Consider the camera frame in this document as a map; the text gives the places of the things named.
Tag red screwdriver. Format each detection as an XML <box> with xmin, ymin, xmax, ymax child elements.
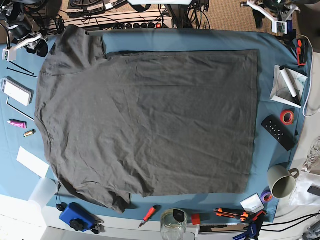
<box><xmin>139</xmin><ymin>205</ymin><xmax>160</xmax><ymax>228</ymax></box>

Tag small red cube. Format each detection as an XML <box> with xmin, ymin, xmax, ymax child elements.
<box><xmin>191</xmin><ymin>213</ymin><xmax>201</xmax><ymax>225</ymax></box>

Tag metal allen key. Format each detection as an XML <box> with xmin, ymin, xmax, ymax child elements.
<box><xmin>6</xmin><ymin>96</ymin><xmax>35</xmax><ymax>122</ymax></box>

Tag white small box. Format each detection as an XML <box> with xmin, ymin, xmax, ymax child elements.
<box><xmin>240</xmin><ymin>193</ymin><xmax>265</xmax><ymax>214</ymax></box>

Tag pink tube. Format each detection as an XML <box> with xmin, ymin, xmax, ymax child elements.
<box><xmin>7</xmin><ymin>119</ymin><xmax>27</xmax><ymax>129</ymax></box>

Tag black lanyard with clip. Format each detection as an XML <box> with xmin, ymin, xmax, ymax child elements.
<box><xmin>55</xmin><ymin>180</ymin><xmax>65</xmax><ymax>212</ymax></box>

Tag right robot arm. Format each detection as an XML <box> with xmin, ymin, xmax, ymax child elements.
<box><xmin>0</xmin><ymin>0</ymin><xmax>48</xmax><ymax>62</ymax></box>

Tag black zip ties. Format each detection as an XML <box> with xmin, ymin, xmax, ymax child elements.
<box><xmin>6</xmin><ymin>62</ymin><xmax>38</xmax><ymax>78</ymax></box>

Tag white paper card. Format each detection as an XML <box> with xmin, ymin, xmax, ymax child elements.
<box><xmin>16</xmin><ymin>146</ymin><xmax>50</xmax><ymax>178</ymax></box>

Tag blue box with knob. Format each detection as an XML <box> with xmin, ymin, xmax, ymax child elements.
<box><xmin>56</xmin><ymin>202</ymin><xmax>96</xmax><ymax>232</ymax></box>

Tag glass jar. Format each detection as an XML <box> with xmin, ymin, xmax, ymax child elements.
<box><xmin>160</xmin><ymin>208</ymin><xmax>188</xmax><ymax>240</ymax></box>

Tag orange black clamp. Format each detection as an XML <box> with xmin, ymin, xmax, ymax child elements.
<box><xmin>296</xmin><ymin>38</ymin><xmax>309</xmax><ymax>66</ymax></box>

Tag black power strip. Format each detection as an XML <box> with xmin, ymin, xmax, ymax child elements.
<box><xmin>124</xmin><ymin>22</ymin><xmax>163</xmax><ymax>29</ymax></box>

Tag translucent plastic cup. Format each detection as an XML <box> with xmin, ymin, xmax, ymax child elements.
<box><xmin>28</xmin><ymin>177</ymin><xmax>58</xmax><ymax>212</ymax></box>

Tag purple tape roll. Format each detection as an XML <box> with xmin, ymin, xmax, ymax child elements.
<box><xmin>260</xmin><ymin>190</ymin><xmax>273</xmax><ymax>204</ymax></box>

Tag orange black utility knife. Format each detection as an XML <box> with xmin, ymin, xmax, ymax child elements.
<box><xmin>213</xmin><ymin>208</ymin><xmax>249</xmax><ymax>222</ymax></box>

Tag blue table cloth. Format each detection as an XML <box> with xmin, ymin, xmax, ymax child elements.
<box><xmin>0</xmin><ymin>26</ymin><xmax>310</xmax><ymax>220</ymax></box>

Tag blue clamp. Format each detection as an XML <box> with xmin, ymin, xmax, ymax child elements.
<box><xmin>232</xmin><ymin>210</ymin><xmax>267</xmax><ymax>240</ymax></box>

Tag black remote control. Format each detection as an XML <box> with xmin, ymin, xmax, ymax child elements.
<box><xmin>261</xmin><ymin>115</ymin><xmax>296</xmax><ymax>151</ymax></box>

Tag dark grey T-shirt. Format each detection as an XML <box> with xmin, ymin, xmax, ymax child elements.
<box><xmin>34</xmin><ymin>25</ymin><xmax>259</xmax><ymax>213</ymax></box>

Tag white plastic case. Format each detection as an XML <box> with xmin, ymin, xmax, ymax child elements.
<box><xmin>0</xmin><ymin>76</ymin><xmax>33</xmax><ymax>106</ymax></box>

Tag white marker pen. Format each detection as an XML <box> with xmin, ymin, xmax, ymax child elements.
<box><xmin>279</xmin><ymin>66</ymin><xmax>300</xmax><ymax>105</ymax></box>

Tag grey-green mug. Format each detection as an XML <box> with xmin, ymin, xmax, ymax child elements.
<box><xmin>267</xmin><ymin>165</ymin><xmax>300</xmax><ymax>199</ymax></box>

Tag red tape roll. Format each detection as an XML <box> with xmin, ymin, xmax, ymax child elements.
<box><xmin>280</xmin><ymin>109</ymin><xmax>295</xmax><ymax>125</ymax></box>

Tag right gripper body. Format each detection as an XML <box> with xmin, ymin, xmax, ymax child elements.
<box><xmin>2</xmin><ymin>33</ymin><xmax>48</xmax><ymax>62</ymax></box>

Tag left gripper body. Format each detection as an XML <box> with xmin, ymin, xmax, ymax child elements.
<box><xmin>240</xmin><ymin>0</ymin><xmax>300</xmax><ymax>34</ymax></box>

